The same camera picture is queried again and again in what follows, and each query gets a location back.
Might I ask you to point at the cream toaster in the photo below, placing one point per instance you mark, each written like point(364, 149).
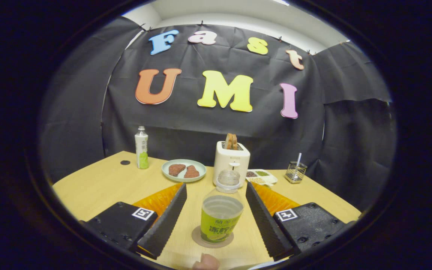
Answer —
point(225, 159)

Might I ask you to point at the brown toast slice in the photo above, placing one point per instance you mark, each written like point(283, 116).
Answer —
point(231, 141)

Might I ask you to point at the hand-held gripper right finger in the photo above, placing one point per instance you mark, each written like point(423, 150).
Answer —
point(266, 223)

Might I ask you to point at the brown meat piece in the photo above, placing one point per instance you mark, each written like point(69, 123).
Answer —
point(192, 172)
point(176, 169)

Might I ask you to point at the green label juice bottle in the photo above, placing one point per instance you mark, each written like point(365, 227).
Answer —
point(219, 221)

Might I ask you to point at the round brown coaster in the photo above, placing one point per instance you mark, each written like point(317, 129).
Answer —
point(197, 239)

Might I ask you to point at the clear patterned glass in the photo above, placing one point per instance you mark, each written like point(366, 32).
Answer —
point(296, 173)

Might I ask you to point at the wooden table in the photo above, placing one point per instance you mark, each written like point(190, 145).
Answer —
point(103, 183)

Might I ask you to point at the black backdrop cloth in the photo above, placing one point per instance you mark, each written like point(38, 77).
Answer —
point(186, 123)

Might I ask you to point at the pale green plate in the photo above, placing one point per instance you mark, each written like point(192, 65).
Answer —
point(184, 162)

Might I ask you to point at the white divided snack tray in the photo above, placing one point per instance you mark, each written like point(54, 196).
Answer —
point(263, 176)

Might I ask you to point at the tall white green bottle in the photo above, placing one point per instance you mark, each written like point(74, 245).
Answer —
point(141, 148)

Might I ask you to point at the white straw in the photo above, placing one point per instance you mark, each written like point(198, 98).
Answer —
point(298, 158)

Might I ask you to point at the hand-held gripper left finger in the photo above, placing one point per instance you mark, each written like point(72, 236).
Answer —
point(165, 225)

